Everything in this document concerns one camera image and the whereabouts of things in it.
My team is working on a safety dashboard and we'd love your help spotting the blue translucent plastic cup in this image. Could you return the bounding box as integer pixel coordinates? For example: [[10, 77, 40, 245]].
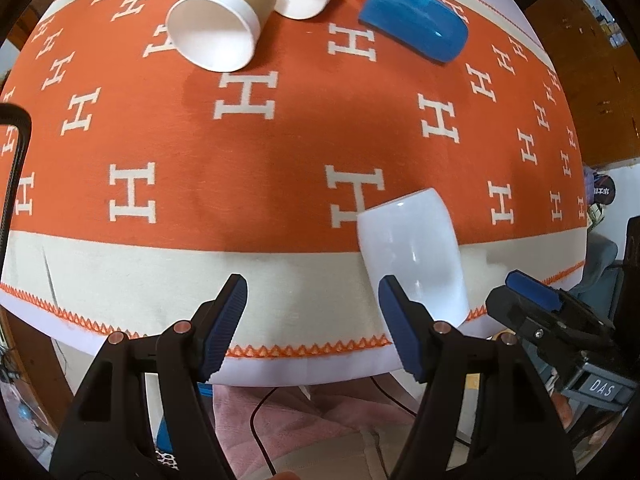
[[359, 0, 469, 64]]

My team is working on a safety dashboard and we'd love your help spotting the brown wooden cabinet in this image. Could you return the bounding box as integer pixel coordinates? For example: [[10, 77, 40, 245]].
[[525, 0, 639, 167]]

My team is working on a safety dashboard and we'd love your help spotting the brown sleeve paper cup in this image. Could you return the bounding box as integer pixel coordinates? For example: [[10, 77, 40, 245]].
[[165, 0, 278, 73]]

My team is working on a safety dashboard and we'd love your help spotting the white plastic cup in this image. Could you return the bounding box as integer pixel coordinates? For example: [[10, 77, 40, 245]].
[[357, 188, 470, 327]]

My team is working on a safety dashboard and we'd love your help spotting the orange H-pattern table cloth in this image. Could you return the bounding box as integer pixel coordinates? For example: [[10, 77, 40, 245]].
[[1, 0, 586, 361]]

